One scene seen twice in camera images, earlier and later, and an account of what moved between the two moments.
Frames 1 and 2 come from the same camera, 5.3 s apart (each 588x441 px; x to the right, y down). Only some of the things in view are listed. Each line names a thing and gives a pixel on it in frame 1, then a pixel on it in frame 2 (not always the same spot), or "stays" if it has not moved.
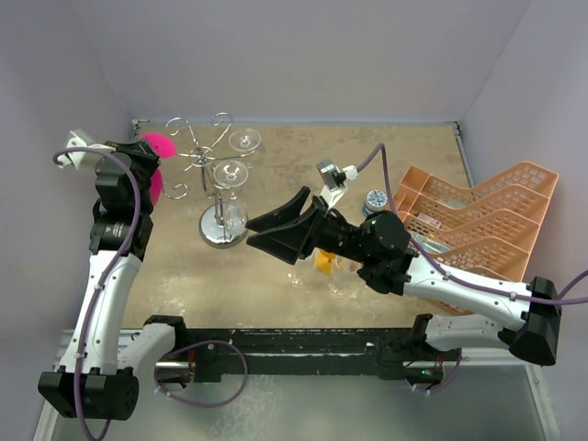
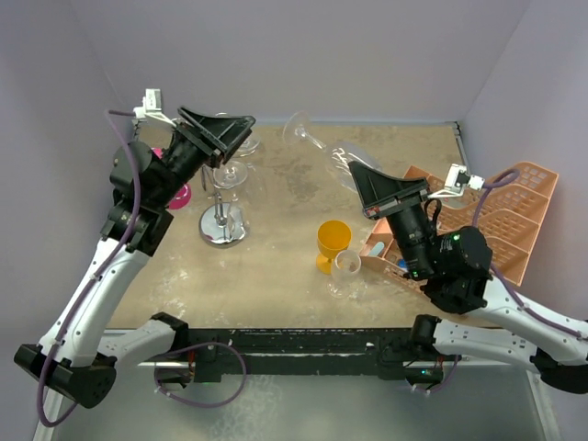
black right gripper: [288, 234] to [378, 192]
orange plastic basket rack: [490, 228] stays
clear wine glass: [298, 278] to [297, 127]
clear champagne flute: [232, 174] stays
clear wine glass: [344, 282] stays
